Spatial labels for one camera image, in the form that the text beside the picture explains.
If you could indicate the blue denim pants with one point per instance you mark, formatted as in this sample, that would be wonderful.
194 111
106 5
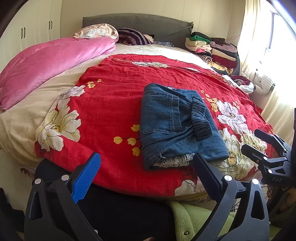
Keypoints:
175 124

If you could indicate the grey padded headboard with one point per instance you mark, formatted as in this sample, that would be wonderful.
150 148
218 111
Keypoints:
163 29

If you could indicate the white wardrobe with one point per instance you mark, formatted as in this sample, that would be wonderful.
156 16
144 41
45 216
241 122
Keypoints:
36 22

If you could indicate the cream curtain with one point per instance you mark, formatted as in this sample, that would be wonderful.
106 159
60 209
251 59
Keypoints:
267 46

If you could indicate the stack of folded clothes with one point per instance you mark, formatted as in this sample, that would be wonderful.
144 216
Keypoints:
221 56

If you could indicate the pink velvet quilt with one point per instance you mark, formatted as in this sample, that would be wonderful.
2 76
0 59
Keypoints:
35 65

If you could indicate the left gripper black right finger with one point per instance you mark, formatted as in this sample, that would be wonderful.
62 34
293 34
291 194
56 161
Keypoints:
210 177

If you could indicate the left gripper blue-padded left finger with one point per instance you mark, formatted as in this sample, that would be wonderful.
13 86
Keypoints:
83 177

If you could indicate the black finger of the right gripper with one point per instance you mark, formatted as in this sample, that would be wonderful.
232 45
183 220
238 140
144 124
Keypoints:
282 148
261 158

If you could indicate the purple striped garment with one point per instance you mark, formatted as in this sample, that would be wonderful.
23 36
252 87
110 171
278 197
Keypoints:
131 37

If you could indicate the floral cream pillow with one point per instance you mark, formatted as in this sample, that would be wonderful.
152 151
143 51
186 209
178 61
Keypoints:
98 30

